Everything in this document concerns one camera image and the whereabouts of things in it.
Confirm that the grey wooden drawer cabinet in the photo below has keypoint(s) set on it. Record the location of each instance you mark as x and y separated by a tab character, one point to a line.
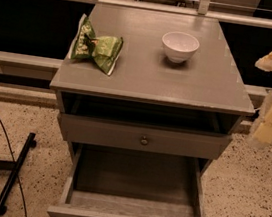
205	93

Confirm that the black metal stand base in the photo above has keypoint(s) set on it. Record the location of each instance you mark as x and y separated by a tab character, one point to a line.
14	167

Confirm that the grey drawer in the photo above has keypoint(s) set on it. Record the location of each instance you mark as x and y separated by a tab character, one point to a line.
108	182
131	136

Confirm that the grey top drawer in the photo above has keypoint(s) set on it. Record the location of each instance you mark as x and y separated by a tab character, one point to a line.
131	136

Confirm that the white ceramic bowl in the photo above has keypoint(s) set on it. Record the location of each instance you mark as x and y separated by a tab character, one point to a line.
179	46

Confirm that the green crumpled chip bag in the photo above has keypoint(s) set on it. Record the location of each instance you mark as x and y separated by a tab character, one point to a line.
104	50

